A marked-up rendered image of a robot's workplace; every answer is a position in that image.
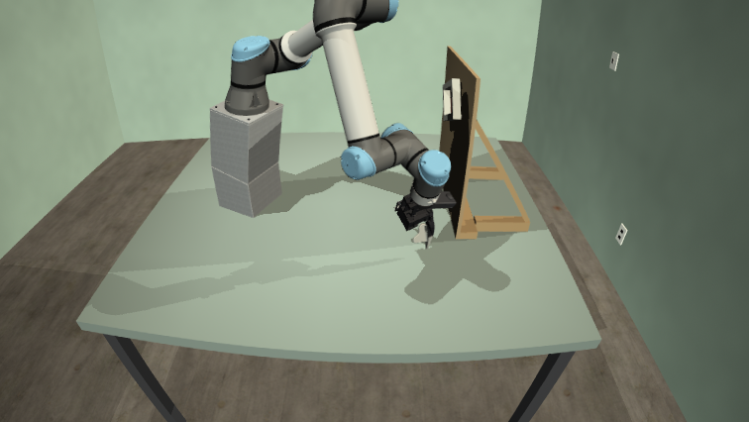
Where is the brown wooden board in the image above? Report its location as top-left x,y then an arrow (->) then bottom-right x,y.
439,46 -> 481,239

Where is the grey rectangular frame with brown panel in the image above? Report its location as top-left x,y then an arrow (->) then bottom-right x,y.
443,78 -> 462,121

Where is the wooden a-frame stand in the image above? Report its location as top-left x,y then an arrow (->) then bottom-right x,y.
460,120 -> 530,239

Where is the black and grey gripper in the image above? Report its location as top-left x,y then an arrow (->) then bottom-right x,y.
394,194 -> 435,250

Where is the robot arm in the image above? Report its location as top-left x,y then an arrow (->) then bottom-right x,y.
225,0 -> 457,209

